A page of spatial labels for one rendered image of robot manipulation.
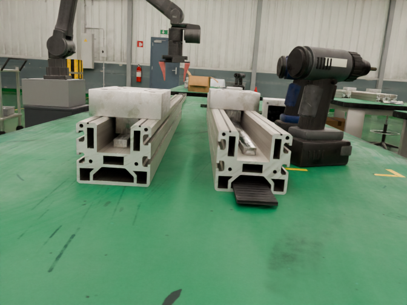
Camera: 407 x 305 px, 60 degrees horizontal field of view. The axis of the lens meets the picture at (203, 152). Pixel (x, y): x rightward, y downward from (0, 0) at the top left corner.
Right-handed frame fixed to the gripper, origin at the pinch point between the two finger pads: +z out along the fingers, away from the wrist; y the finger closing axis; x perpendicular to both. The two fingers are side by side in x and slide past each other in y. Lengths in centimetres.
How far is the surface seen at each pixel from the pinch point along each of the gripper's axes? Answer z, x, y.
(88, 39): -100, 1074, -342
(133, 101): 2, -93, -1
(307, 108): 3, -82, 29
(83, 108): 13.9, 4.0, -38.1
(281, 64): -6, -56, 30
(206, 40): -117, 1079, 45
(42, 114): 16, -6, -51
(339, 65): -5, -82, 34
